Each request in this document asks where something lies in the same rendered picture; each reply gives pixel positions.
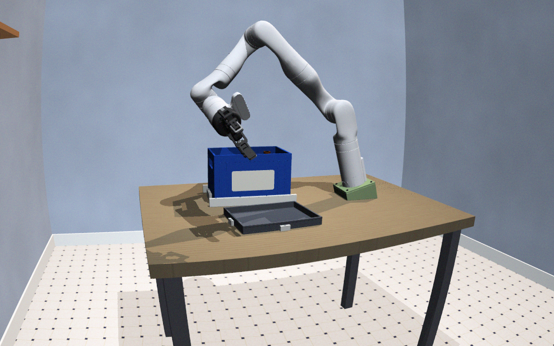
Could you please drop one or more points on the blue crate with dividers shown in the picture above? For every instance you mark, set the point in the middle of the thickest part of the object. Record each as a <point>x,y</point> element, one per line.
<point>232,175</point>

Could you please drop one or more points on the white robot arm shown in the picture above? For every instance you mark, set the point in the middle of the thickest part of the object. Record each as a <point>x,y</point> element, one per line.
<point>303,76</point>

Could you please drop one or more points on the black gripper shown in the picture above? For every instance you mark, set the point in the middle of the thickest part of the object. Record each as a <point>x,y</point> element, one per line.
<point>227,122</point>

